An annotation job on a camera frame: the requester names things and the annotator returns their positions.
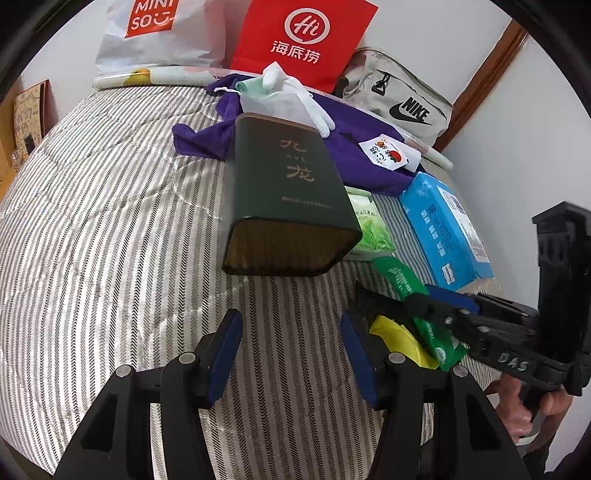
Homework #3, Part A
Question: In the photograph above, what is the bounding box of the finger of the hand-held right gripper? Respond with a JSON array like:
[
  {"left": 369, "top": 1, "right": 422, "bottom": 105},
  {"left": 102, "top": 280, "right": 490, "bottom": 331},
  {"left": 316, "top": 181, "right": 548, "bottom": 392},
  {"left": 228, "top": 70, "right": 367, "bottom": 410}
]
[
  {"left": 422, "top": 284, "right": 481, "bottom": 317},
  {"left": 355, "top": 279, "right": 467, "bottom": 337}
]

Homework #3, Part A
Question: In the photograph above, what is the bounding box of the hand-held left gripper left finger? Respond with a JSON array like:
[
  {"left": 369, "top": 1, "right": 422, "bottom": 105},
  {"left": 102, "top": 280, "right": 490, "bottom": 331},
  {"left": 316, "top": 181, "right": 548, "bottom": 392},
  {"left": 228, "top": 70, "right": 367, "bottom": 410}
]
[{"left": 53, "top": 309, "right": 244, "bottom": 480}]

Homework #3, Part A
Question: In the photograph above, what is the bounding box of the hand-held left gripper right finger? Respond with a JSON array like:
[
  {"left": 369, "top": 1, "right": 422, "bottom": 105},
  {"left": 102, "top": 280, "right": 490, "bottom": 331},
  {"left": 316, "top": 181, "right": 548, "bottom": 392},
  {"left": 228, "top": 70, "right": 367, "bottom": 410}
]
[{"left": 341, "top": 310, "right": 532, "bottom": 480}]

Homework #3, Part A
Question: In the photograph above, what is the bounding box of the yellow cloth pouch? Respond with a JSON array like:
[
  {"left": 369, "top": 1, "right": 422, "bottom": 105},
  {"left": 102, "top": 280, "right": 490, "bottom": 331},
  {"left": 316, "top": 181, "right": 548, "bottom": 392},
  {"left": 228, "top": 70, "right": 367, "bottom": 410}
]
[{"left": 369, "top": 316, "right": 439, "bottom": 370}]

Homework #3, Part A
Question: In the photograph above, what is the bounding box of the white printed sachet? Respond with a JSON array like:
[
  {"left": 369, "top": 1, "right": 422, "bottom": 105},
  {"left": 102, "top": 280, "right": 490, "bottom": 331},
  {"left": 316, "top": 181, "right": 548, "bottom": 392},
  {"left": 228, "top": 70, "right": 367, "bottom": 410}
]
[{"left": 359, "top": 133, "right": 414, "bottom": 171}]

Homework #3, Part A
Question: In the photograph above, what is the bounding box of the white glove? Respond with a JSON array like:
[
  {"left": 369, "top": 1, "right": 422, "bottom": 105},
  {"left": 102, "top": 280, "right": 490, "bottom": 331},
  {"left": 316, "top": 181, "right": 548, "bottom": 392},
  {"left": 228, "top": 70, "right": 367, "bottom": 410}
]
[{"left": 277, "top": 76, "right": 337, "bottom": 138}]

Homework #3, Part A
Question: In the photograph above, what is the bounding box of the clear plastic bag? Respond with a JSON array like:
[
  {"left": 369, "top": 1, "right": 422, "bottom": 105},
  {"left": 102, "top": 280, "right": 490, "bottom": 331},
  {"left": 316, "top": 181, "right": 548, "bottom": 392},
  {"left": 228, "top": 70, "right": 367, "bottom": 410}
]
[{"left": 240, "top": 90, "right": 296, "bottom": 121}]

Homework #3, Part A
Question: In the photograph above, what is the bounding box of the white cloth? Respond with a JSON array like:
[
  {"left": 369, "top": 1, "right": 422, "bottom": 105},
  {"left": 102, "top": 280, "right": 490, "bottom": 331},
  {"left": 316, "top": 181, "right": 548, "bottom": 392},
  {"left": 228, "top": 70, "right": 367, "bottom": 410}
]
[{"left": 262, "top": 65, "right": 289, "bottom": 90}]

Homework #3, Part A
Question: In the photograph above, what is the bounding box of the mint green cloth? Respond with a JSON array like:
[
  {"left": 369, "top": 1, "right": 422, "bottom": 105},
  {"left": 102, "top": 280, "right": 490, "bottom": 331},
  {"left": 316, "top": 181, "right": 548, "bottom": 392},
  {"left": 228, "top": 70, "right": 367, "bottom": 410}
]
[{"left": 233, "top": 78, "right": 278, "bottom": 100}]

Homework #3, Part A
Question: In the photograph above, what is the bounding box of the person's right forearm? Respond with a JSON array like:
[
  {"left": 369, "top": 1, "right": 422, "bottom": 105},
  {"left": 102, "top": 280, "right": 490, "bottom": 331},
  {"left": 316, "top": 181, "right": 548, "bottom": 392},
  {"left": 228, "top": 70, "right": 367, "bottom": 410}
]
[{"left": 522, "top": 406, "right": 591, "bottom": 480}]

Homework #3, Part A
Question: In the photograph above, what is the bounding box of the person's right hand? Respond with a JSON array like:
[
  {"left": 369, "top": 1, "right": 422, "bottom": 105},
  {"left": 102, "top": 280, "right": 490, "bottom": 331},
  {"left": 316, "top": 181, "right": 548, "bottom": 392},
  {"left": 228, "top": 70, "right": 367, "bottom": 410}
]
[{"left": 499, "top": 369, "right": 578, "bottom": 445}]

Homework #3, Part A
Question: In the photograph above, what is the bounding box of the light green tea packet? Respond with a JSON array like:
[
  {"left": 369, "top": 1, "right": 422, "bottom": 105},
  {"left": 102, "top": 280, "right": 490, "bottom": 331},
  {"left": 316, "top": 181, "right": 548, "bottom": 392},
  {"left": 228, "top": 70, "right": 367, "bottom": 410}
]
[{"left": 344, "top": 186, "right": 397, "bottom": 261}]

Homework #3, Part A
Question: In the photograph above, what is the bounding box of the blue tissue packet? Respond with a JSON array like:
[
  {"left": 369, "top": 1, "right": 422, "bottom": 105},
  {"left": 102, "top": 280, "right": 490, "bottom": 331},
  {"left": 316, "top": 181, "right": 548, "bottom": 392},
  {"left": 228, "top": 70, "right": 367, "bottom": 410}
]
[{"left": 398, "top": 172, "right": 496, "bottom": 291}]

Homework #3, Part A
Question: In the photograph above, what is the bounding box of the dark green tin box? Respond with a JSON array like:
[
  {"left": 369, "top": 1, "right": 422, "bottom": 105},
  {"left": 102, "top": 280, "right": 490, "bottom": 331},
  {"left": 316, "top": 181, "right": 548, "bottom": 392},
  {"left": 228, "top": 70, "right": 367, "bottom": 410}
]
[{"left": 222, "top": 113, "right": 363, "bottom": 278}]

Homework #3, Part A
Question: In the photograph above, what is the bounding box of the grey waist bag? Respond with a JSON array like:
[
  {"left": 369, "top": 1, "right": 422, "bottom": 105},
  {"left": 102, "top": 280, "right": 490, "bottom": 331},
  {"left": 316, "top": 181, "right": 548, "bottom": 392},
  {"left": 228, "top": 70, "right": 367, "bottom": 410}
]
[{"left": 335, "top": 46, "right": 454, "bottom": 146}]

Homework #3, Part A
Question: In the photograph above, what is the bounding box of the purple towel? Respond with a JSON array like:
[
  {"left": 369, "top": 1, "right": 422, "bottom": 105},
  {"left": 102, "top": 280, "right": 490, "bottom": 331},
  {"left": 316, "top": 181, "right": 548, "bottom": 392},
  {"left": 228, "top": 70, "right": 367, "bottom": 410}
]
[{"left": 173, "top": 76, "right": 423, "bottom": 197}]

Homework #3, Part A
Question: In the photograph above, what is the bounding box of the wooden nightstand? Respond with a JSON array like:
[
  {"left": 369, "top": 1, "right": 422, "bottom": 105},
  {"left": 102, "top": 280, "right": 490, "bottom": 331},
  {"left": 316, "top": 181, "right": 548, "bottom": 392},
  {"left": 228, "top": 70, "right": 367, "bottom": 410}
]
[{"left": 0, "top": 134, "right": 33, "bottom": 201}]

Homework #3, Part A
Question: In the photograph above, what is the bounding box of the red paper bag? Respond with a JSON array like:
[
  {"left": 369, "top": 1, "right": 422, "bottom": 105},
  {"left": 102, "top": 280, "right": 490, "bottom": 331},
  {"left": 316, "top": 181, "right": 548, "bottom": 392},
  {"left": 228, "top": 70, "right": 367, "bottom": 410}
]
[{"left": 229, "top": 0, "right": 379, "bottom": 93}]

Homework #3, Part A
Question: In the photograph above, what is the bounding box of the rolled patterned paper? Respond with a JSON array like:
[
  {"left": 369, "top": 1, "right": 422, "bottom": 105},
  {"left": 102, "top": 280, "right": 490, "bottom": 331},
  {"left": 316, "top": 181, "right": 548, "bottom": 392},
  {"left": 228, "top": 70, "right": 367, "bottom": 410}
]
[{"left": 92, "top": 65, "right": 455, "bottom": 169}]

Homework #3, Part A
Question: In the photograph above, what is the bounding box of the white plastic shopping bag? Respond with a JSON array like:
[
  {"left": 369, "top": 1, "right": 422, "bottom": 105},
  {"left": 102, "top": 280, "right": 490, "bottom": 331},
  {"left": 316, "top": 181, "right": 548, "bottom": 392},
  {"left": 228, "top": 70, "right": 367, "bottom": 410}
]
[{"left": 95, "top": 0, "right": 232, "bottom": 77}]

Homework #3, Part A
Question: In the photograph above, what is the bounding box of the illustrated book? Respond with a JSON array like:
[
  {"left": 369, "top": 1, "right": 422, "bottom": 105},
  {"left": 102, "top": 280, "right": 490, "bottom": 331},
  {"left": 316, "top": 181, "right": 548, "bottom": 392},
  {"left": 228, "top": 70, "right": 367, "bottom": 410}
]
[{"left": 11, "top": 79, "right": 54, "bottom": 139}]

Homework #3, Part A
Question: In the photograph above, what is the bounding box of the wooden door frame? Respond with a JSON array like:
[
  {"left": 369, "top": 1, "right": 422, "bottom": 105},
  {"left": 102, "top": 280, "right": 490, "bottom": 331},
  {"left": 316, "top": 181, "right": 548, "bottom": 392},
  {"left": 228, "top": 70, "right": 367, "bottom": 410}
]
[{"left": 436, "top": 21, "right": 536, "bottom": 153}]

